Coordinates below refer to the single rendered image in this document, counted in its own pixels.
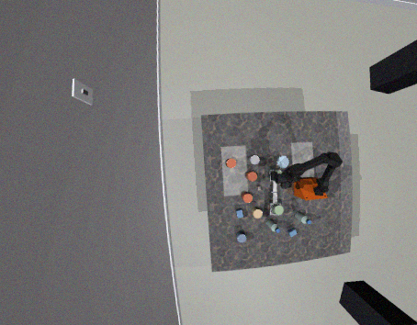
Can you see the small blue block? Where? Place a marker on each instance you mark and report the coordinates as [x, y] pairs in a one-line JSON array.
[[239, 213], [292, 232]]

